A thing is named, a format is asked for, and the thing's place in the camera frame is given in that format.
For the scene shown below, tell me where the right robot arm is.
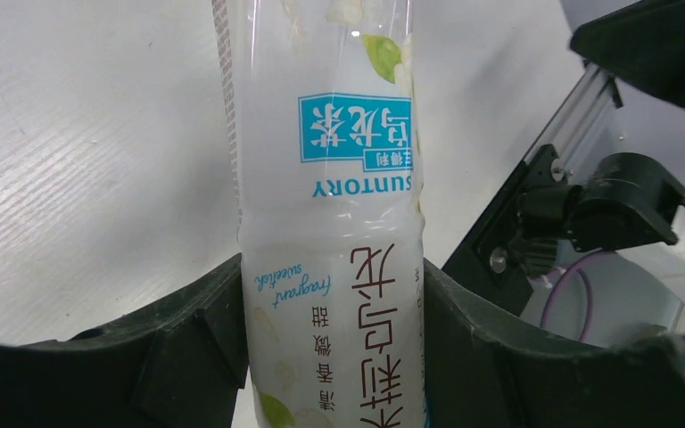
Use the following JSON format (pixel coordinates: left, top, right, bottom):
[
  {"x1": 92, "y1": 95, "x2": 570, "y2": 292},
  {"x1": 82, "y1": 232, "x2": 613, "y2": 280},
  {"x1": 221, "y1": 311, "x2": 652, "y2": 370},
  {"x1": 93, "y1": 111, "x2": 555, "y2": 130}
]
[{"x1": 425, "y1": 144, "x2": 685, "y2": 427}]

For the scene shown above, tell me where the white blue label bottle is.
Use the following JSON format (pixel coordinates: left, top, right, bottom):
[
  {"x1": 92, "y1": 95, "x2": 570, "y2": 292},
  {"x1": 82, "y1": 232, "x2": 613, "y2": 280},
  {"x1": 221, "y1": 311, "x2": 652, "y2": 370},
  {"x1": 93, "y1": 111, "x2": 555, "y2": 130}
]
[{"x1": 212, "y1": 1, "x2": 429, "y2": 427}]

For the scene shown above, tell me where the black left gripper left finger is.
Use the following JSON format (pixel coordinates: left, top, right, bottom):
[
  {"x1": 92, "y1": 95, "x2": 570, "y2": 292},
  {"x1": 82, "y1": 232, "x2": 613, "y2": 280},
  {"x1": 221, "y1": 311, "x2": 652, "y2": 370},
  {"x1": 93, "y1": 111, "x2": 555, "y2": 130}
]
[{"x1": 0, "y1": 256, "x2": 248, "y2": 427}]

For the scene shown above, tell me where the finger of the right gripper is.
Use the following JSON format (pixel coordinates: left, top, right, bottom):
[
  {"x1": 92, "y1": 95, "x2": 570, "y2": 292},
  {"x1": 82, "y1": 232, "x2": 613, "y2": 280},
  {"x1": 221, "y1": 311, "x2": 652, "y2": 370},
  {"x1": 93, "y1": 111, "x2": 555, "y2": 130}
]
[{"x1": 570, "y1": 1, "x2": 685, "y2": 110}]

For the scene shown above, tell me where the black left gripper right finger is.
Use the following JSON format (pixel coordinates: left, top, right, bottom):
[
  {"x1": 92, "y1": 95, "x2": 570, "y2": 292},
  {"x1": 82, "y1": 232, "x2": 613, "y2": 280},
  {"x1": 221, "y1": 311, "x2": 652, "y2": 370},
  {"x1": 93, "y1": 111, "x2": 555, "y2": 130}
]
[{"x1": 424, "y1": 263, "x2": 685, "y2": 428}]

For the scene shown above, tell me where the aluminium front rail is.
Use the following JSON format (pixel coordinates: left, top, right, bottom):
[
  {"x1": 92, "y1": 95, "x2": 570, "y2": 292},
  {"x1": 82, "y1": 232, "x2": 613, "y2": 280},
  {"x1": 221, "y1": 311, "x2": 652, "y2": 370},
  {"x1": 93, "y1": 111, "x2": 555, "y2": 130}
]
[{"x1": 522, "y1": 62, "x2": 623, "y2": 167}]

